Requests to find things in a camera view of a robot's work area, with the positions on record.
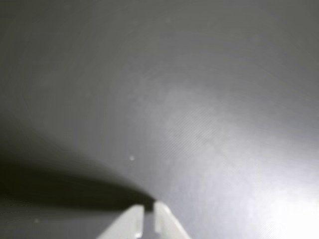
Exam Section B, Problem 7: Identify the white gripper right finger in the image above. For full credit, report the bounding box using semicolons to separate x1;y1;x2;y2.
152;201;192;239

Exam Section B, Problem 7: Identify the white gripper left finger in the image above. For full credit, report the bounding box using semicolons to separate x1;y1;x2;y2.
96;204;145;239

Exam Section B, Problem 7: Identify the dark grey table mat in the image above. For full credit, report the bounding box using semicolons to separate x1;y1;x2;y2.
0;0;319;239

